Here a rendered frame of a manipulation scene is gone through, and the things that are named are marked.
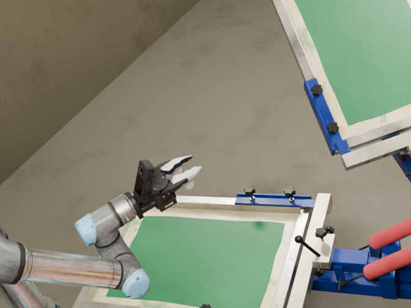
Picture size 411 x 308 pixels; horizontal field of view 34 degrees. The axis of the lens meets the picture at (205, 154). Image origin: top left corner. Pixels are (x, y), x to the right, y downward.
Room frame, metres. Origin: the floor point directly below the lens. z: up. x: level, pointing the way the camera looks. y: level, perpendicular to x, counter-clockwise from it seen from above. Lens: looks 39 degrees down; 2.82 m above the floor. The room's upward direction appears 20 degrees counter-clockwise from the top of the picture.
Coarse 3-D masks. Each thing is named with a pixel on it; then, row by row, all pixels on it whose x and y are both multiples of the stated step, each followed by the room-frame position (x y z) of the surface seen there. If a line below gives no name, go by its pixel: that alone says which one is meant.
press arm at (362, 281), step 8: (328, 272) 1.51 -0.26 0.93; (344, 272) 1.49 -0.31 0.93; (320, 280) 1.49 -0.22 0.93; (328, 280) 1.48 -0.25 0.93; (336, 280) 1.46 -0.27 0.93; (360, 280) 1.43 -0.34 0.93; (312, 288) 1.51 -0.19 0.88; (320, 288) 1.49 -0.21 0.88; (328, 288) 1.47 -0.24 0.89; (336, 288) 1.46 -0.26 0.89; (344, 288) 1.44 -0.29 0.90; (352, 288) 1.43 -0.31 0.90; (360, 288) 1.42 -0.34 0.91; (368, 288) 1.40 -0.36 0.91; (376, 288) 1.39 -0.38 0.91; (400, 288) 1.35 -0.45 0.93; (408, 288) 1.33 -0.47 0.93; (400, 296) 1.35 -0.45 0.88; (408, 296) 1.33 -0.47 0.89
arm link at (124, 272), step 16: (0, 240) 1.17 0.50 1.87; (0, 256) 1.13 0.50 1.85; (16, 256) 1.14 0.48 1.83; (32, 256) 1.16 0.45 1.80; (48, 256) 1.17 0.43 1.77; (64, 256) 1.18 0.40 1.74; (80, 256) 1.20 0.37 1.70; (128, 256) 1.26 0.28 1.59; (0, 272) 1.11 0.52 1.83; (16, 272) 1.11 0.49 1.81; (32, 272) 1.13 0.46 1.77; (48, 272) 1.14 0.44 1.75; (64, 272) 1.15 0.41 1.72; (80, 272) 1.16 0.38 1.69; (96, 272) 1.17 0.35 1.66; (112, 272) 1.18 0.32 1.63; (128, 272) 1.20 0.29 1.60; (144, 272) 1.20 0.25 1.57; (112, 288) 1.18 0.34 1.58; (128, 288) 1.16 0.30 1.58; (144, 288) 1.17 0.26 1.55
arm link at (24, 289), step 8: (0, 288) 1.23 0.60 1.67; (8, 288) 1.23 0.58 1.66; (16, 288) 1.23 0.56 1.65; (24, 288) 1.24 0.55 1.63; (32, 288) 1.26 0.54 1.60; (8, 296) 1.23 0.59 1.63; (16, 296) 1.23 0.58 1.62; (24, 296) 1.23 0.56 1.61; (32, 296) 1.25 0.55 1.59; (40, 296) 1.27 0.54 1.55; (8, 304) 1.24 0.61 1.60; (16, 304) 1.23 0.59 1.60; (24, 304) 1.23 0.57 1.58; (32, 304) 1.24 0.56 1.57; (40, 304) 1.25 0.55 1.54; (48, 304) 1.27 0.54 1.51; (56, 304) 1.33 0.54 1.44
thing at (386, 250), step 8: (384, 248) 1.42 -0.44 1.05; (392, 248) 1.41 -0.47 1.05; (400, 248) 1.43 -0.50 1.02; (384, 256) 1.39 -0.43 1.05; (392, 272) 1.33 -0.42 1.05; (400, 272) 1.34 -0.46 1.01; (408, 272) 1.33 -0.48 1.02; (368, 280) 1.38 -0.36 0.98; (376, 280) 1.36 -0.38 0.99; (384, 280) 1.32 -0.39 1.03; (392, 280) 1.31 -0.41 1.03; (400, 280) 1.34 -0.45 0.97; (408, 280) 1.33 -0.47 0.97; (384, 288) 1.32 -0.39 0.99; (392, 288) 1.31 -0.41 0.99; (384, 296) 1.33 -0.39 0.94; (392, 296) 1.31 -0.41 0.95
